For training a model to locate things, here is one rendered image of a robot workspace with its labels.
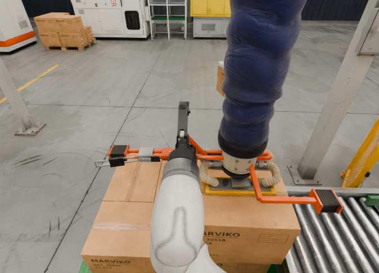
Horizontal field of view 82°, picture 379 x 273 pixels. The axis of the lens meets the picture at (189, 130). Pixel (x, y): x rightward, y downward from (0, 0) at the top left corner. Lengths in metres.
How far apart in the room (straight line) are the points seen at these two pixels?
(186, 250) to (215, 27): 8.06
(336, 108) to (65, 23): 6.98
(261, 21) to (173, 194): 0.54
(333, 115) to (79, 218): 2.63
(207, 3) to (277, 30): 7.41
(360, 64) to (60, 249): 2.95
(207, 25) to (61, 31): 4.54
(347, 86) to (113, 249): 2.19
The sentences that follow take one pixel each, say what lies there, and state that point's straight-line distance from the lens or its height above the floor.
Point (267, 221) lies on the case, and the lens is 1.27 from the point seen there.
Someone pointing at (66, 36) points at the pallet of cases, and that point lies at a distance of 7.78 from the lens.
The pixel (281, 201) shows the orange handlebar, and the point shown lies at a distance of 0.97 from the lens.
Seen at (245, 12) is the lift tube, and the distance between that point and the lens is 0.74.
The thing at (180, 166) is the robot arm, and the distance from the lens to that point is 0.49.
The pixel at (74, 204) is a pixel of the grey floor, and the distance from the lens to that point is 2.69.
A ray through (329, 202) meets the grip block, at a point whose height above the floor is 1.26.
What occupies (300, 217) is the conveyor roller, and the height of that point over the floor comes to 0.55.
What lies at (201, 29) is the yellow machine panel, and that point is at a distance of 8.29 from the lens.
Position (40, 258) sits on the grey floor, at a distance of 2.50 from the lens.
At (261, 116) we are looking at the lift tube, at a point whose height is 1.53.
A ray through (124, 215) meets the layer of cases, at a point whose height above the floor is 0.54.
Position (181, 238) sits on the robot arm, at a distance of 0.41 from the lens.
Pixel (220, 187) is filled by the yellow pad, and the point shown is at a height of 1.13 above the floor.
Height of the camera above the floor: 1.98
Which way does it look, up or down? 36 degrees down
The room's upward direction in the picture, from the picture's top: straight up
